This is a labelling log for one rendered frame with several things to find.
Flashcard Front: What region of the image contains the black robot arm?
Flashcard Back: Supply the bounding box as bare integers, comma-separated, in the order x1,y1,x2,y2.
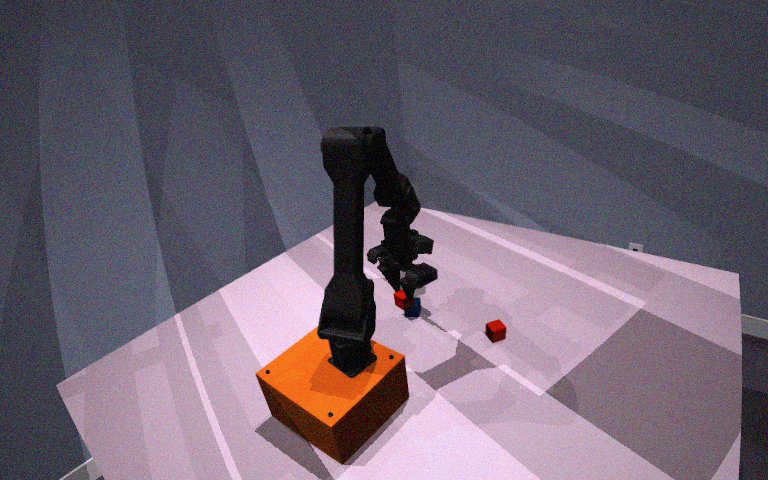
317,127,434,378

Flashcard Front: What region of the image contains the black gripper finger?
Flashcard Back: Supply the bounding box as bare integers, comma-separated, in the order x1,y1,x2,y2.
399,277,416,301
377,265,401,292

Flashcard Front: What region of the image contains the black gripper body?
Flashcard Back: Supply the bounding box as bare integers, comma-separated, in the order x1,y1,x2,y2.
367,235,438,289

